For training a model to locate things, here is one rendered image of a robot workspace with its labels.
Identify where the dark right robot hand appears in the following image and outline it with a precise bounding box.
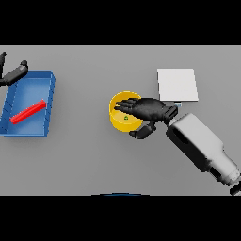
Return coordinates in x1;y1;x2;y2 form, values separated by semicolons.
114;97;179;140

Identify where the dark left robot hand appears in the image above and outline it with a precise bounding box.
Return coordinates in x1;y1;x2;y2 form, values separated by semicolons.
0;51;29;88

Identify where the yellow bowl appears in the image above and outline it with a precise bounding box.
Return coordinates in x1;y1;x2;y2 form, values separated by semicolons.
108;90;144;133

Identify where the pale square measuring scale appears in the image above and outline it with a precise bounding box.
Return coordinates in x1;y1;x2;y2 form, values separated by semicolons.
156;68;200;103

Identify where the red beaker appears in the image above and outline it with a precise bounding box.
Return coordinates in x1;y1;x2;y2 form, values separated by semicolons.
9;99;47;125

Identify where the blue tray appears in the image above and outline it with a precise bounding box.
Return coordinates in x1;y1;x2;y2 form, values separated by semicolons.
0;70;56;138

